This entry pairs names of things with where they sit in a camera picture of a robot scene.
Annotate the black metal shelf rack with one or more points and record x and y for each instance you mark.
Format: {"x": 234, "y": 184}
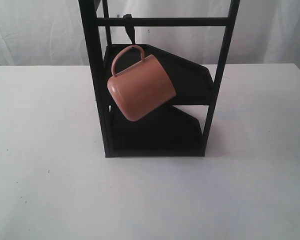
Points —
{"x": 181, "y": 126}

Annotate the terracotta ceramic mug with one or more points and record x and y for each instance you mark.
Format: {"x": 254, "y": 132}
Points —
{"x": 142, "y": 87}

